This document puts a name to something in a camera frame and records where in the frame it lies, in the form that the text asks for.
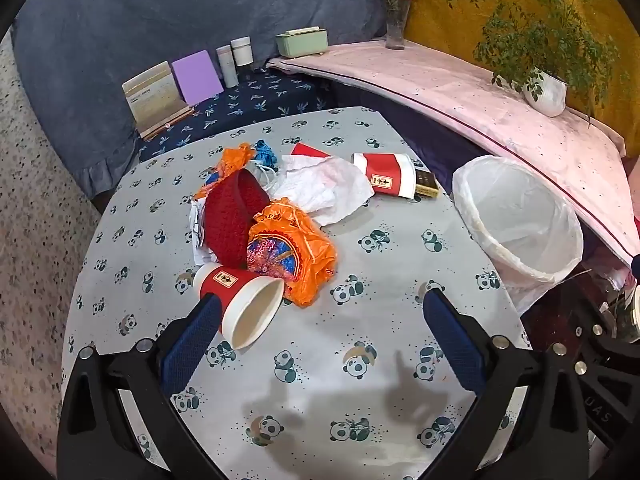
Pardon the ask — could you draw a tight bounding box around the navy patterned cloth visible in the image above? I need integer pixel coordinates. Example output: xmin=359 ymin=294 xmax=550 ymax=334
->
xmin=137 ymin=67 xmax=333 ymax=163

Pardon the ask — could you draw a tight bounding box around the printed orange plastic bag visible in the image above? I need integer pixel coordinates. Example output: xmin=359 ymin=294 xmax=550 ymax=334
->
xmin=246 ymin=197 xmax=337 ymax=308

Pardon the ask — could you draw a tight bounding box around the plain orange plastic bag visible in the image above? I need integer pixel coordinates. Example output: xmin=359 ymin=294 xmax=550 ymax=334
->
xmin=192 ymin=142 xmax=256 ymax=200

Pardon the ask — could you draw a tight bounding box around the wide white canister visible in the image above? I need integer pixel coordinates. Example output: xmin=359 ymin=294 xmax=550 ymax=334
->
xmin=231 ymin=36 xmax=254 ymax=67

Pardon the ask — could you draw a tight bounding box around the red paper cup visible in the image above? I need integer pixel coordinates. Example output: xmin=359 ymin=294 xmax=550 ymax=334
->
xmin=192 ymin=262 xmax=286 ymax=351
xmin=350 ymin=151 xmax=417 ymax=200

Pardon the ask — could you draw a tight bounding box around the white paper scrap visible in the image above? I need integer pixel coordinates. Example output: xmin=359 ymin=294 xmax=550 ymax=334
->
xmin=189 ymin=197 xmax=221 ymax=266

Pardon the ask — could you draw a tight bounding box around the bin with white liner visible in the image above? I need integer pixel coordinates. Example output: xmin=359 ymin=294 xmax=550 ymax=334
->
xmin=452 ymin=155 xmax=585 ymax=313

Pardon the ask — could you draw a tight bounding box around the yellow cloth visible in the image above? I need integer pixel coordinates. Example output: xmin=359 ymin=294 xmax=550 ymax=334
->
xmin=404 ymin=0 xmax=640 ymax=143

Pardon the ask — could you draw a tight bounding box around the desk calendar stand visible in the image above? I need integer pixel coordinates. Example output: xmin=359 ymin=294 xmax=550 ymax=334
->
xmin=122 ymin=61 xmax=193 ymax=141

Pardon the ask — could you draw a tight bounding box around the glass vase with flowers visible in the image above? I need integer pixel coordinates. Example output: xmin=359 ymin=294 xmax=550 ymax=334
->
xmin=366 ymin=0 xmax=422 ymax=51

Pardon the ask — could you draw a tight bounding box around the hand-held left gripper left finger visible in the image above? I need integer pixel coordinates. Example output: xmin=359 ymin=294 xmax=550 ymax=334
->
xmin=56 ymin=294 xmax=226 ymax=480

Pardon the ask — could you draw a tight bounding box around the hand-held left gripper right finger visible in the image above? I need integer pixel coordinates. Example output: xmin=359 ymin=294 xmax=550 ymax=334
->
xmin=422 ymin=287 xmax=591 ymax=480

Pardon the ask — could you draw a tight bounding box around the blue wrapper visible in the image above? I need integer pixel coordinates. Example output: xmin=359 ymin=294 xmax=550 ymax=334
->
xmin=252 ymin=141 xmax=278 ymax=167

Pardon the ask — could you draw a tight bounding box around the slim white canister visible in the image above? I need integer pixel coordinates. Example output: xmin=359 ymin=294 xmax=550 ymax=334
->
xmin=216 ymin=45 xmax=240 ymax=88

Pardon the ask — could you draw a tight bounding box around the green tissue box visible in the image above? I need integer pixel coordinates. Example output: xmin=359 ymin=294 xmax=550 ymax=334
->
xmin=275 ymin=25 xmax=329 ymax=58

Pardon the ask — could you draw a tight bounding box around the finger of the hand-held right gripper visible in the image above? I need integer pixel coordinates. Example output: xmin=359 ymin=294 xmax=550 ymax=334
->
xmin=570 ymin=305 xmax=620 ymax=381

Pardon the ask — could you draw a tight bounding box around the grey blue blanket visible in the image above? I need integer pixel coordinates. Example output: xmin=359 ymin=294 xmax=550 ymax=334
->
xmin=11 ymin=0 xmax=416 ymax=198

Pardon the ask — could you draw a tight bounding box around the red knitted pouch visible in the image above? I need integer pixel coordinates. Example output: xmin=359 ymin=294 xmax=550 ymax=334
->
xmin=198 ymin=168 xmax=273 ymax=268

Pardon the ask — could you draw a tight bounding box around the dark purple cloth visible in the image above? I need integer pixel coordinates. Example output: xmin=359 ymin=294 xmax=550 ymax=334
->
xmin=330 ymin=80 xmax=501 ymax=171

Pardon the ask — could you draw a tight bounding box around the purple board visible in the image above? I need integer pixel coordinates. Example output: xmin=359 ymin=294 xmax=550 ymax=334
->
xmin=171 ymin=50 xmax=224 ymax=107

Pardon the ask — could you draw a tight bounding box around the red paper sheet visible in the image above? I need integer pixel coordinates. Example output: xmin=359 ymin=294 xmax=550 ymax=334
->
xmin=290 ymin=142 xmax=333 ymax=160

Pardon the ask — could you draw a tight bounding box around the pink cloth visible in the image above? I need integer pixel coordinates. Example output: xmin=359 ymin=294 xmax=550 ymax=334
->
xmin=265 ymin=40 xmax=640 ymax=268

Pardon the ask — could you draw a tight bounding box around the green plant in white pot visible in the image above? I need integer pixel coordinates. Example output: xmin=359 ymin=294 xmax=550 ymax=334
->
xmin=446 ymin=0 xmax=621 ymax=126

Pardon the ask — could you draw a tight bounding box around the white tissue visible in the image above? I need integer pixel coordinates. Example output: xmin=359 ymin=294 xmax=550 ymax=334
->
xmin=272 ymin=154 xmax=375 ymax=227

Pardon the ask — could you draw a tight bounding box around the panda print tablecloth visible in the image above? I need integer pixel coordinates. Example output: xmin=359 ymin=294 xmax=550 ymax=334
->
xmin=60 ymin=106 xmax=533 ymax=480

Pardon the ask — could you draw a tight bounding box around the black gold cigarette pack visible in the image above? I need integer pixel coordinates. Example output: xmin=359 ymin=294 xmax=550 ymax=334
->
xmin=412 ymin=169 xmax=440 ymax=200

